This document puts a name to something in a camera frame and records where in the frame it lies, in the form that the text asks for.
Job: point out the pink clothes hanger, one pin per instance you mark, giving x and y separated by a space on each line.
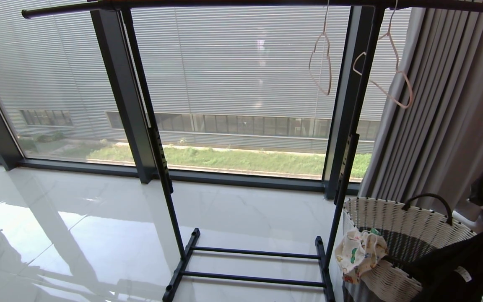
396 58
330 71

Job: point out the black garment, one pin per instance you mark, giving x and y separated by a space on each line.
455 272

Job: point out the black clothes rack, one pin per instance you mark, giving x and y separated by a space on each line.
224 3

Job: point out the white laundry basket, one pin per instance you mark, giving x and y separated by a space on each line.
392 214

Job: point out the window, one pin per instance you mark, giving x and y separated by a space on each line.
233 84

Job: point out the cream printed garment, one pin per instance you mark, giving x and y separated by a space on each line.
359 253

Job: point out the beige curtain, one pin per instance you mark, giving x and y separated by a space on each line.
447 105

